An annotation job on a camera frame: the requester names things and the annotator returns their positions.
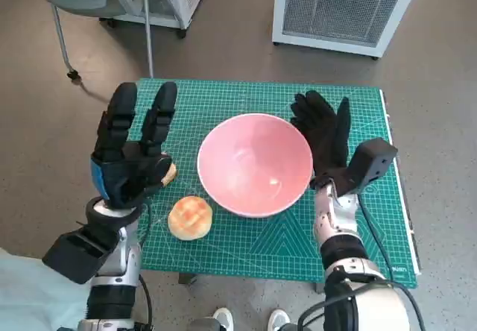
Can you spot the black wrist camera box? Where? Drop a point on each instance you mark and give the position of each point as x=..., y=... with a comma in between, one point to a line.
x=78, y=256
x=369, y=163

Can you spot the white metal pole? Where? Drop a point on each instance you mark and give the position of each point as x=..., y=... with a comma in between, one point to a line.
x=148, y=29

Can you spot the white cabinet on casters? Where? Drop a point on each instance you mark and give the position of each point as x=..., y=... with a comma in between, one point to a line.
x=175, y=3

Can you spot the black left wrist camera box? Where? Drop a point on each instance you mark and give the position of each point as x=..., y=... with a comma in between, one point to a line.
x=78, y=256

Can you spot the long orange toy bread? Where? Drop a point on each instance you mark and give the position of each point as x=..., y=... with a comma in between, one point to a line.
x=171, y=174

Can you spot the green cutting mat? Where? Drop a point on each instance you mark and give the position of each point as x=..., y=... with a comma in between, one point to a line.
x=261, y=249

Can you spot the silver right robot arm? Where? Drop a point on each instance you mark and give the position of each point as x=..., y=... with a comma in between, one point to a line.
x=331, y=215

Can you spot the dark table leg bracket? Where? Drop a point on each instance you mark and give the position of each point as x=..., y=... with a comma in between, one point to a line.
x=188, y=279
x=321, y=287

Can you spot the pink bowl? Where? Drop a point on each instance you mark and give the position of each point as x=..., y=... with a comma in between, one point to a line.
x=253, y=167

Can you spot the white cabinet with mesh grille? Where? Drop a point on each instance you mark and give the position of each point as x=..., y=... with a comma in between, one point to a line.
x=346, y=6

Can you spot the person's leg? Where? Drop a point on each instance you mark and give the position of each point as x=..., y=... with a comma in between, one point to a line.
x=33, y=293

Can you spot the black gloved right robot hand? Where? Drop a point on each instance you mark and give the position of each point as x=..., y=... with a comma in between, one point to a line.
x=324, y=137

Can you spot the person's white shoe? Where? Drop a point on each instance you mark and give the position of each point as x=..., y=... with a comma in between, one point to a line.
x=223, y=320
x=278, y=320

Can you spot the round toy bread bun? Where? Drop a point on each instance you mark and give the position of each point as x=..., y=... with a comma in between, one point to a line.
x=190, y=217

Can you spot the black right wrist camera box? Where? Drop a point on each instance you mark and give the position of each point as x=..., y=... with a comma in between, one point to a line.
x=369, y=163

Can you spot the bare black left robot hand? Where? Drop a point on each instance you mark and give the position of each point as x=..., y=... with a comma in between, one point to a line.
x=123, y=167

